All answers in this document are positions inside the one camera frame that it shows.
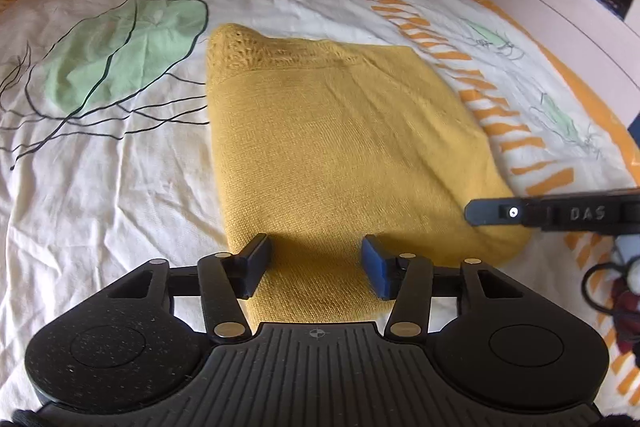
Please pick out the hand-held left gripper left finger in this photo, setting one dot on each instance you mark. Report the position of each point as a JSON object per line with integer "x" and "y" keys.
{"x": 257, "y": 264}

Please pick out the white leaf-print bed sheet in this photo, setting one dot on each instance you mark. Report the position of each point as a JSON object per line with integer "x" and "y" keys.
{"x": 125, "y": 187}

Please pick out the yellow knitted sweater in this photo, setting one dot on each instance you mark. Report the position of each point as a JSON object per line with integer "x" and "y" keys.
{"x": 340, "y": 147}

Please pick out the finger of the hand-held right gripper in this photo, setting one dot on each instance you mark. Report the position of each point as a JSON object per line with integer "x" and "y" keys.
{"x": 492, "y": 212}

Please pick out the orange leaf-print duvet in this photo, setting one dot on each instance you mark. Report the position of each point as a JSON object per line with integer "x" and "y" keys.
{"x": 575, "y": 72}

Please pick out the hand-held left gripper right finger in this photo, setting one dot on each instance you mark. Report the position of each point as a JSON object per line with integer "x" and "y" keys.
{"x": 375, "y": 269}

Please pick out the white slatted bed frame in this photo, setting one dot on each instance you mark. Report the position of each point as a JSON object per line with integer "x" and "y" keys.
{"x": 550, "y": 12}

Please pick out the dark red cloth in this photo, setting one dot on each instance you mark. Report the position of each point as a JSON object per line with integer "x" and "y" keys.
{"x": 627, "y": 322}

